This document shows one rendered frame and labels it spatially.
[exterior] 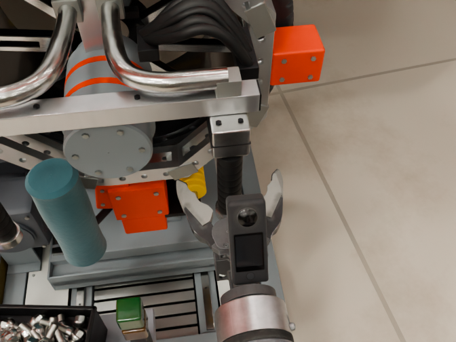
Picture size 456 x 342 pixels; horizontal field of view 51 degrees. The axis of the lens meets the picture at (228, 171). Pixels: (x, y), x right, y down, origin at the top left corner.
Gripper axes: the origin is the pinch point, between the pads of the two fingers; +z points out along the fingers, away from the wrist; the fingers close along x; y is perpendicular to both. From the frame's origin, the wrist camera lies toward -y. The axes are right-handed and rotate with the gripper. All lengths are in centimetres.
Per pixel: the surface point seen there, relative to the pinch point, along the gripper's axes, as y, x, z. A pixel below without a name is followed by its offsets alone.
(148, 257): 68, -20, 25
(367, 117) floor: 83, 68, 84
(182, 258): 68, -10, 23
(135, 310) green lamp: 16.9, -16.4, -12.4
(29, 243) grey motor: 54, -49, 25
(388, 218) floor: 83, 60, 37
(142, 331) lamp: 22.3, -16.0, -13.8
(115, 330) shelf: 37.9, -23.4, -7.1
